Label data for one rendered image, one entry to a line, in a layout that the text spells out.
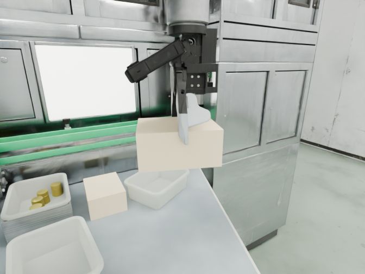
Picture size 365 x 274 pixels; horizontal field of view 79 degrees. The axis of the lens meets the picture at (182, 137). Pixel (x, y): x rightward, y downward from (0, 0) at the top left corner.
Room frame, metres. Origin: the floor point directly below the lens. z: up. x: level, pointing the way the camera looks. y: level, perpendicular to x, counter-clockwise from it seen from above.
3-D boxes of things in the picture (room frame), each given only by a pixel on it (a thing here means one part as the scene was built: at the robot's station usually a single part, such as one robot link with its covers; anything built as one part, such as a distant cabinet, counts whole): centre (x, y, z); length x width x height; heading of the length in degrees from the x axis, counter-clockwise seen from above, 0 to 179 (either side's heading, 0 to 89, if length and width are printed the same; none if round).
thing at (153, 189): (0.76, 0.09, 0.78); 0.22 x 0.17 x 0.09; 147
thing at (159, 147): (0.44, 0.01, 1.08); 0.16 x 0.12 x 0.07; 98
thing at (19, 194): (0.62, 0.47, 0.80); 0.22 x 0.17 x 0.09; 31
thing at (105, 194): (0.69, 0.28, 0.79); 0.16 x 0.12 x 0.07; 28
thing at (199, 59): (0.44, -0.02, 1.23); 0.09 x 0.08 x 0.12; 98
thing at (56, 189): (0.72, 0.47, 0.79); 0.04 x 0.04 x 0.04
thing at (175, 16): (0.45, -0.01, 1.32); 0.08 x 0.08 x 0.05
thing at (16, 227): (0.65, 0.48, 0.79); 0.27 x 0.17 x 0.08; 31
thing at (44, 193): (0.67, 0.49, 0.79); 0.04 x 0.04 x 0.04
